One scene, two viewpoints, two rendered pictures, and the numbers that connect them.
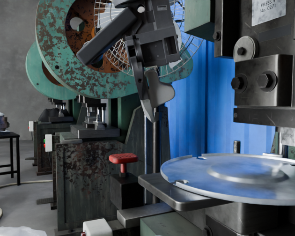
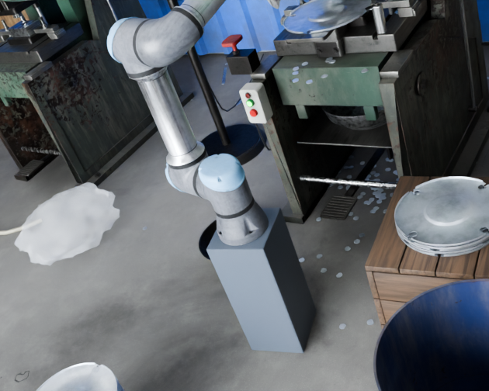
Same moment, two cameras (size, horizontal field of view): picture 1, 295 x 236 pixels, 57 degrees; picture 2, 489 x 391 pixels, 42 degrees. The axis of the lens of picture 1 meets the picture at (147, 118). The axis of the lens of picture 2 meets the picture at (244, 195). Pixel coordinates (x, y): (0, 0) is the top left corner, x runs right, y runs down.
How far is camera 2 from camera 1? 1.71 m
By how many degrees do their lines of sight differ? 37
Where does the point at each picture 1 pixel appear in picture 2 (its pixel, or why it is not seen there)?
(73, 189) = (73, 127)
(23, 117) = not seen: outside the picture
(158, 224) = (286, 64)
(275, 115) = not seen: outside the picture
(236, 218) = (334, 36)
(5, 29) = not seen: outside the picture
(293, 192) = (353, 12)
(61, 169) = (48, 111)
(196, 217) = (303, 50)
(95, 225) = (250, 86)
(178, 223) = (294, 59)
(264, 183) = (340, 14)
